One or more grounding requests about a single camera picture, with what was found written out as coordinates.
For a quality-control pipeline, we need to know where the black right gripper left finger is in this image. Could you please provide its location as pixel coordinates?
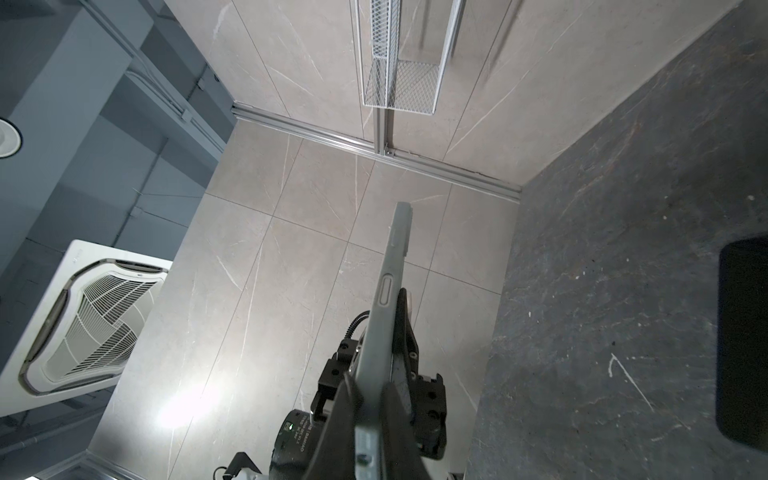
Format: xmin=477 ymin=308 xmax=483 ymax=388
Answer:
xmin=303 ymin=373 xmax=363 ymax=479

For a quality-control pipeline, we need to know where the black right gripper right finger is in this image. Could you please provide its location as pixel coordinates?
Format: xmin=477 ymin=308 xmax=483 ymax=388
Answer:
xmin=380 ymin=382 xmax=431 ymax=480

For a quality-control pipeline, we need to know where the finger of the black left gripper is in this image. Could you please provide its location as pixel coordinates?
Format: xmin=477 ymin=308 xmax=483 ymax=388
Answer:
xmin=391 ymin=288 xmax=418 ymax=420

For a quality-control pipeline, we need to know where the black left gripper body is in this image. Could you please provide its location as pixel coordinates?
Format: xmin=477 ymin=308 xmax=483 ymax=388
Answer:
xmin=310 ymin=338 xmax=447 ymax=460

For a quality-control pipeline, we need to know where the cased phone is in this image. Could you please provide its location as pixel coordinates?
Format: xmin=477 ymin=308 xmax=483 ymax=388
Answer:
xmin=715 ymin=236 xmax=767 ymax=452
xmin=354 ymin=202 xmax=413 ymax=479

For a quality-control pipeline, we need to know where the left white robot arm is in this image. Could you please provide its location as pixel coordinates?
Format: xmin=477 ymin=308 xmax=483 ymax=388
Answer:
xmin=212 ymin=289 xmax=447 ymax=479

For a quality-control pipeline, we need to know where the white air conditioner unit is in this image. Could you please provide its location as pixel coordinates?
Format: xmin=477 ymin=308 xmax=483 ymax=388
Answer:
xmin=1 ymin=240 xmax=172 ymax=416

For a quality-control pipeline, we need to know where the round ceiling lamp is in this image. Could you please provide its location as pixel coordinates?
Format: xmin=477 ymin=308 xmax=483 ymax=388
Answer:
xmin=0 ymin=118 xmax=23 ymax=159

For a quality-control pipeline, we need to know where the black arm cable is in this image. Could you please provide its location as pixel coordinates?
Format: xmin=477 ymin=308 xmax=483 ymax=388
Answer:
xmin=346 ymin=309 xmax=372 ymax=343

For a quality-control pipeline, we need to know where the white wire mesh basket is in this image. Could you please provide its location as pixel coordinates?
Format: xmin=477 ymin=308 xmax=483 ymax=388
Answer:
xmin=352 ymin=1 xmax=465 ymax=116

